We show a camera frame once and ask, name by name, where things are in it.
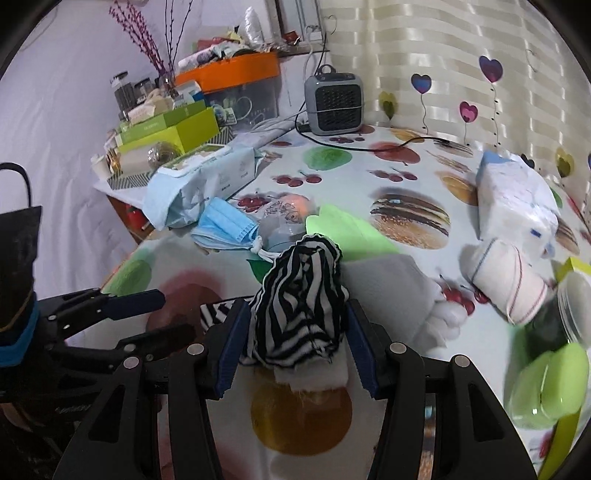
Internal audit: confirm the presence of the white striped cloth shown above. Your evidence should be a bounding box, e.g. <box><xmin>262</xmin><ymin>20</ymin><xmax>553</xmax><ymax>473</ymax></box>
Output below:
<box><xmin>462</xmin><ymin>239</ymin><xmax>550</xmax><ymax>324</ymax></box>

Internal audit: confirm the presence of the clear plastic container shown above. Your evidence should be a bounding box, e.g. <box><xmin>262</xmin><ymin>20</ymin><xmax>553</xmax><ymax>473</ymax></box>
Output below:
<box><xmin>556</xmin><ymin>272</ymin><xmax>591</xmax><ymax>347</ymax></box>

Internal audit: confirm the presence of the lime green flat box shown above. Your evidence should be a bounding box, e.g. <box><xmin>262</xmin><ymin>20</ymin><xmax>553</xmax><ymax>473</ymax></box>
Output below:
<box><xmin>113</xmin><ymin>107</ymin><xmax>220</xmax><ymax>158</ymax></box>

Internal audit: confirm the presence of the white tissue pack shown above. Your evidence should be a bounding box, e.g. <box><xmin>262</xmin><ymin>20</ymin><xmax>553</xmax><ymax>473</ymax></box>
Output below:
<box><xmin>475</xmin><ymin>150</ymin><xmax>561</xmax><ymax>259</ymax></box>

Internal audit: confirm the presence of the beige plush toy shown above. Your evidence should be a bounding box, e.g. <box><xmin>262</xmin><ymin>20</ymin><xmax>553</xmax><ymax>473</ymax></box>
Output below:
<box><xmin>127</xmin><ymin>90</ymin><xmax>174</xmax><ymax>125</ymax></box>

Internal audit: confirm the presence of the glass ball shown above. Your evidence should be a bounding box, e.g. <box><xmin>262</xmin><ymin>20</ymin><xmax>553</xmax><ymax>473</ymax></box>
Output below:
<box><xmin>148</xmin><ymin>142</ymin><xmax>181</xmax><ymax>166</ymax></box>

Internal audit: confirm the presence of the fruit printed tablecloth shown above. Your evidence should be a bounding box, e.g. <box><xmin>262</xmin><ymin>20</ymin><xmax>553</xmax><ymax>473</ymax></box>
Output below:
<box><xmin>102</xmin><ymin>122</ymin><xmax>591</xmax><ymax>480</ymax></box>

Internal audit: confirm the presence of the green plastic container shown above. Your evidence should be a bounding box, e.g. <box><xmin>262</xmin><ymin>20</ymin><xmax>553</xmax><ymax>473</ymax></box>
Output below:
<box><xmin>505</xmin><ymin>342</ymin><xmax>589</xmax><ymax>430</ymax></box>

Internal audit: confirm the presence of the silver foil bag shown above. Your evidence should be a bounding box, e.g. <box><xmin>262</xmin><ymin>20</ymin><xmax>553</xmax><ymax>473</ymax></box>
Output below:
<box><xmin>244</xmin><ymin>7</ymin><xmax>266</xmax><ymax>44</ymax></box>

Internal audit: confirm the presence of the grey sock with white toes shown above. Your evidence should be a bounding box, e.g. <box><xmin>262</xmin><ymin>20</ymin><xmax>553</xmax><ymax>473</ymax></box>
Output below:
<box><xmin>342</xmin><ymin>256</ymin><xmax>467</xmax><ymax>347</ymax></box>

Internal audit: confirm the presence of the blue white small box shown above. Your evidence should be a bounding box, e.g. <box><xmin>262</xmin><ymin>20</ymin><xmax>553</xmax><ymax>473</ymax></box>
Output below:
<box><xmin>175</xmin><ymin>80</ymin><xmax>206</xmax><ymax>104</ymax></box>

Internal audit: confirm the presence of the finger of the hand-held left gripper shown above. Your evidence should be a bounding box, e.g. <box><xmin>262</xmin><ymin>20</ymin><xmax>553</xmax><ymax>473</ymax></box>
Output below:
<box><xmin>46</xmin><ymin>323</ymin><xmax>197</xmax><ymax>376</ymax></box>
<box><xmin>39</xmin><ymin>288</ymin><xmax>166</xmax><ymax>344</ymax></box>

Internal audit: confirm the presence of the dark green flat box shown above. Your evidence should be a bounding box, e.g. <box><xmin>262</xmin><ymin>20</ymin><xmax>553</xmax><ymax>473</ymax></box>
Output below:
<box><xmin>121</xmin><ymin>100</ymin><xmax>207</xmax><ymax>144</ymax></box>

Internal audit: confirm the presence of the black white patterned tray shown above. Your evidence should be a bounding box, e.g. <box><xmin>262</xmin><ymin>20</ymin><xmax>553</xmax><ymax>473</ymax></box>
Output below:
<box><xmin>107</xmin><ymin>127</ymin><xmax>236</xmax><ymax>191</ymax></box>

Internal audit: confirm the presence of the green cloth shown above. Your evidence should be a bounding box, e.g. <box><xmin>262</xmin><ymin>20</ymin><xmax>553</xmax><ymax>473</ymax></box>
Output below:
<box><xmin>305</xmin><ymin>204</ymin><xmax>402</xmax><ymax>261</ymax></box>

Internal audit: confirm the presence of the striped curtain with heart prints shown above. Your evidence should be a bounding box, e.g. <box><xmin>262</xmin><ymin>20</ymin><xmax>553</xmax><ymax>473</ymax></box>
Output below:
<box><xmin>318</xmin><ymin>0</ymin><xmax>591</xmax><ymax>222</ymax></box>

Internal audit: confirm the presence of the light blue wet wipes pack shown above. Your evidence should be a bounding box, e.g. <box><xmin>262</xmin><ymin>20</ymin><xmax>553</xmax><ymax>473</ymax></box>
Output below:
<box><xmin>143</xmin><ymin>143</ymin><xmax>266</xmax><ymax>230</ymax></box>

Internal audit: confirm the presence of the orange ball in plastic wrap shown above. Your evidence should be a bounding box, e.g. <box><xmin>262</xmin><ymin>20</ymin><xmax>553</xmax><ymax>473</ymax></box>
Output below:
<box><xmin>256</xmin><ymin>194</ymin><xmax>321</xmax><ymax>252</ymax></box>

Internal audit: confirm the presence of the clear storage box orange lid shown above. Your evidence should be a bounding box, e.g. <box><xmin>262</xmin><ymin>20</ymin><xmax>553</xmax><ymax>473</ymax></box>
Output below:
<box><xmin>174</xmin><ymin>52</ymin><xmax>282</xmax><ymax>134</ymax></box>

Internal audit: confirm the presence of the black white striped sock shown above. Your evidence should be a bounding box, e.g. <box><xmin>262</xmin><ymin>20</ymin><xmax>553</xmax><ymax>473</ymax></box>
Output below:
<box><xmin>201</xmin><ymin>234</ymin><xmax>350</xmax><ymax>393</ymax></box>

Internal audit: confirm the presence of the pile of assorted small items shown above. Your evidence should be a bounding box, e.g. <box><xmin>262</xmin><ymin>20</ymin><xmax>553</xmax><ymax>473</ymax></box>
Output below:
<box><xmin>178</xmin><ymin>28</ymin><xmax>315</xmax><ymax>63</ymax></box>

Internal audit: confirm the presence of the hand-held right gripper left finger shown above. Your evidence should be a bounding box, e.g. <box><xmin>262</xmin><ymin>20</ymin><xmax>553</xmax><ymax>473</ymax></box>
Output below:
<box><xmin>53</xmin><ymin>299</ymin><xmax>252</xmax><ymax>480</ymax></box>

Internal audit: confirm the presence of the white folded cloth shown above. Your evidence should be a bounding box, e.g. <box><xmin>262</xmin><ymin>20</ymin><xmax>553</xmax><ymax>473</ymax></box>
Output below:
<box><xmin>235</xmin><ymin>115</ymin><xmax>305</xmax><ymax>144</ymax></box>

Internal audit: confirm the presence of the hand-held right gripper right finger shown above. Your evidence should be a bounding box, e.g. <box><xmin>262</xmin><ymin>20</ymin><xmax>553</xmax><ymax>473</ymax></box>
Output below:
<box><xmin>345</xmin><ymin>299</ymin><xmax>539</xmax><ymax>480</ymax></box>

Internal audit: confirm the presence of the grey portable heater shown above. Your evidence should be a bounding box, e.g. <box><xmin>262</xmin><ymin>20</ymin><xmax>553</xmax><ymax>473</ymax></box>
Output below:
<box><xmin>304</xmin><ymin>65</ymin><xmax>366</xmax><ymax>136</ymax></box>

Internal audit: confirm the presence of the blue face mask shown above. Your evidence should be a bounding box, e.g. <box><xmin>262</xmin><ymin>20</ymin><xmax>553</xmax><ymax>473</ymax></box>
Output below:
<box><xmin>191</xmin><ymin>198</ymin><xmax>282</xmax><ymax>264</ymax></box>

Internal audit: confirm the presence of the yellow-rimmed white tray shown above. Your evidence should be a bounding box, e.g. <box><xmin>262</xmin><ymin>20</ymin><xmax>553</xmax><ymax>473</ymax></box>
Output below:
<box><xmin>536</xmin><ymin>256</ymin><xmax>591</xmax><ymax>480</ymax></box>

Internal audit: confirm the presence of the purple branch decoration in vase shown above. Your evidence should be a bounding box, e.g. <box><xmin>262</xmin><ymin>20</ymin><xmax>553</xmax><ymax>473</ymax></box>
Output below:
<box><xmin>108</xmin><ymin>0</ymin><xmax>195</xmax><ymax>100</ymax></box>

